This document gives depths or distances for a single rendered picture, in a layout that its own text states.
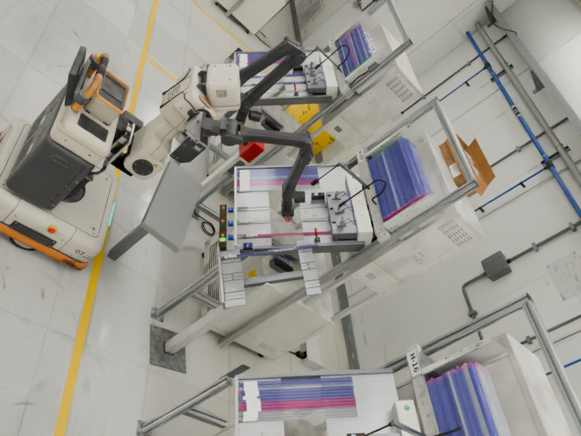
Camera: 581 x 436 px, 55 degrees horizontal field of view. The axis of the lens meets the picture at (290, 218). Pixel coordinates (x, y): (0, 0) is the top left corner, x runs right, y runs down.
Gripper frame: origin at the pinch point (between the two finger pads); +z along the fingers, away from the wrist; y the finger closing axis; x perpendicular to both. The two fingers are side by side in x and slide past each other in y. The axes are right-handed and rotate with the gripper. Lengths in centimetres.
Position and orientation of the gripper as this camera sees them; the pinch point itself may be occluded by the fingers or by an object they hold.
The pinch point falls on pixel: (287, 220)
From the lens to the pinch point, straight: 319.9
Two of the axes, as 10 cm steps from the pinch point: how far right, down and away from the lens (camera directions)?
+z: 0.1, 7.0, 7.1
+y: -0.6, -7.1, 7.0
